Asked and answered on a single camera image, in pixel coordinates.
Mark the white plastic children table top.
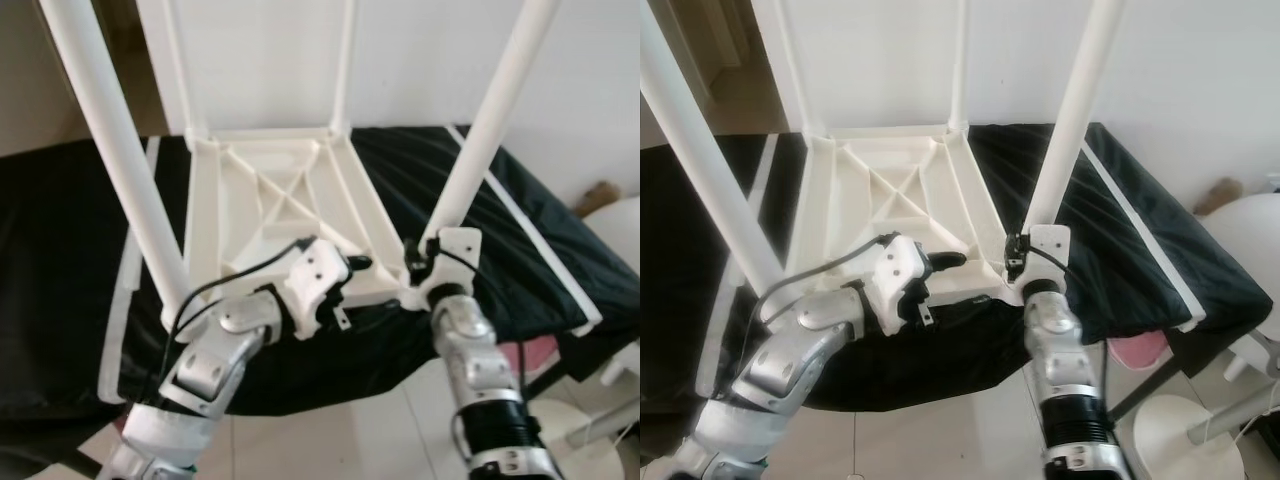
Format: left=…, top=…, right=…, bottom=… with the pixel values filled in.
left=160, top=125, right=441, bottom=331
left=760, top=125, right=1031, bottom=323

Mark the pink plastic object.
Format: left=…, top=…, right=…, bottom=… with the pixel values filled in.
left=500, top=335, right=561, bottom=373
left=1108, top=330, right=1171, bottom=369

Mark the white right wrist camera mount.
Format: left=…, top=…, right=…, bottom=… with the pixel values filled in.
left=1005, top=225, right=1071, bottom=301
left=405, top=228, right=481, bottom=313

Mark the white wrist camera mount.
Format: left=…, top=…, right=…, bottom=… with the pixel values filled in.
left=868, top=233, right=931, bottom=336
left=405, top=228, right=481, bottom=313
left=1005, top=225, right=1071, bottom=301
left=283, top=240, right=351, bottom=341

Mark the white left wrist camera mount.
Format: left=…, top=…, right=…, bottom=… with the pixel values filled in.
left=283, top=240, right=351, bottom=341
left=868, top=233, right=931, bottom=336

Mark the brown wooden door frame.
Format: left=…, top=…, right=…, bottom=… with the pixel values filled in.
left=685, top=0, right=761, bottom=101
left=100, top=0, right=166, bottom=101

